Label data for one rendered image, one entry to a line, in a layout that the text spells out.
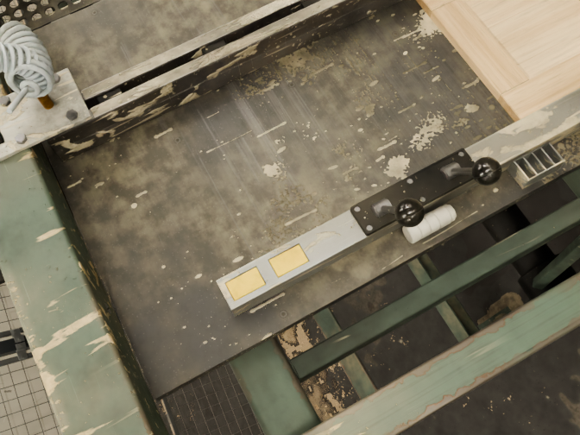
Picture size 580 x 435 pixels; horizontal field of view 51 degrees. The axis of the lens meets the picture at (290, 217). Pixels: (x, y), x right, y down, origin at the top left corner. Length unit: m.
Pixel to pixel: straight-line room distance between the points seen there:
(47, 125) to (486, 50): 0.71
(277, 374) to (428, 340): 1.84
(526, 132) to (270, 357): 0.52
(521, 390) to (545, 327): 1.69
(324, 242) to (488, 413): 1.88
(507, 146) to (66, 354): 0.69
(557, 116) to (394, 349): 1.95
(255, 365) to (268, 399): 0.05
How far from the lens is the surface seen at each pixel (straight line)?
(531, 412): 2.59
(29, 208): 0.93
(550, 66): 1.13
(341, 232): 0.89
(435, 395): 0.84
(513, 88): 1.08
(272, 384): 0.92
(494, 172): 0.83
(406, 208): 0.79
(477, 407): 2.70
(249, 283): 0.87
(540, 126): 1.03
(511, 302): 2.48
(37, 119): 0.99
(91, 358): 0.83
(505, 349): 0.87
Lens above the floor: 2.16
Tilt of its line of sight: 44 degrees down
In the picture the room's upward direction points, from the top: 100 degrees counter-clockwise
